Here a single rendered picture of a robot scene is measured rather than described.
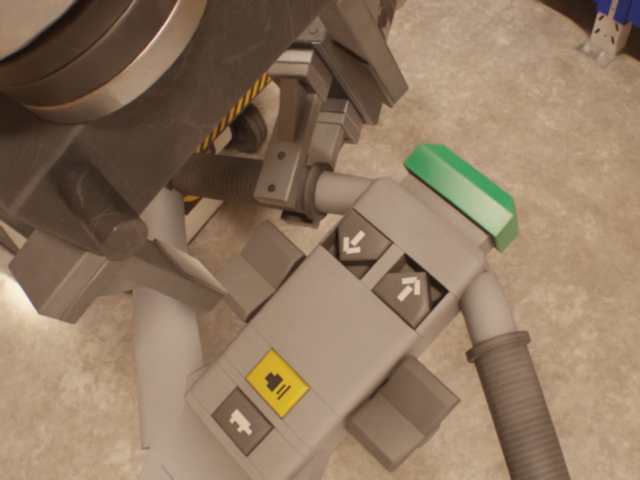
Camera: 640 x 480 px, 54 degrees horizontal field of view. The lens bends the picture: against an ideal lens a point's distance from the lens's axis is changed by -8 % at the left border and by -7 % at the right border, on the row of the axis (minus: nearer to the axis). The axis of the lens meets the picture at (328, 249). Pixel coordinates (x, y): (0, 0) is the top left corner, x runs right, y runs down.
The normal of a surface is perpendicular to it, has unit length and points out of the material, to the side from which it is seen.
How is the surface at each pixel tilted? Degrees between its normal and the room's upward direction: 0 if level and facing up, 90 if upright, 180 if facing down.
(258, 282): 5
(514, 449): 47
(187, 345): 13
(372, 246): 22
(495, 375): 40
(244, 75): 90
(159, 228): 18
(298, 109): 79
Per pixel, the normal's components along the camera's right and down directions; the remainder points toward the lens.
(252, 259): -0.52, -0.04
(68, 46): 0.42, 0.82
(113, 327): -0.06, -0.53
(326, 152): -0.34, -0.27
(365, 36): 0.66, 0.61
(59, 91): 0.06, 0.95
